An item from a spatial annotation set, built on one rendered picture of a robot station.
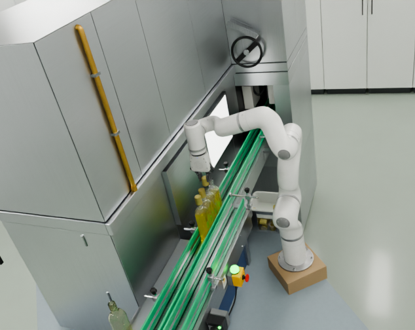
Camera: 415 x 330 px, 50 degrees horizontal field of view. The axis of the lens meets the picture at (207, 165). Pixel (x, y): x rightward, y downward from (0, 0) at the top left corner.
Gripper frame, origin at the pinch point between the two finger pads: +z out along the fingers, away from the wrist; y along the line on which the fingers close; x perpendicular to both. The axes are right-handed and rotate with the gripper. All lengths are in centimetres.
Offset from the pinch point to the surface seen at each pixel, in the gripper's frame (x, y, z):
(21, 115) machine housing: -61, -33, -68
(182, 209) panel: -8.8, -11.9, 15.2
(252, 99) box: 113, -9, 12
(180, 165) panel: 0.2, -11.9, -6.1
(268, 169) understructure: 101, 0, 64
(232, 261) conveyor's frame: -19.3, 15.6, 37.8
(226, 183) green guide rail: 31.6, -3.8, 27.0
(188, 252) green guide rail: -27.2, -3.3, 27.0
